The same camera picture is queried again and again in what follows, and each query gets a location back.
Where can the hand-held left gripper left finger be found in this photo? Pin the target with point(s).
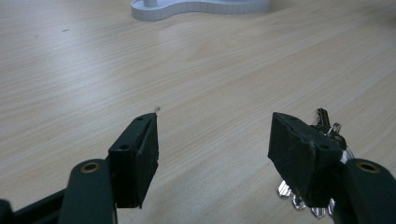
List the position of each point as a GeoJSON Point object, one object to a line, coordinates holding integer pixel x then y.
{"type": "Point", "coordinates": [134, 161]}

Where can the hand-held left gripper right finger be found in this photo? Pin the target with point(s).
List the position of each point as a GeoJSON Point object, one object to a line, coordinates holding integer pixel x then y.
{"type": "Point", "coordinates": [311, 161]}

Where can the bunch of silver keys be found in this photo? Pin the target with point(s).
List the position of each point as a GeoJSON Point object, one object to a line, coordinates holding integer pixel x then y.
{"type": "Point", "coordinates": [323, 123]}

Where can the white curved stand base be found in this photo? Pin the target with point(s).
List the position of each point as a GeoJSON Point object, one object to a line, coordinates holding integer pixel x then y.
{"type": "Point", "coordinates": [199, 7]}

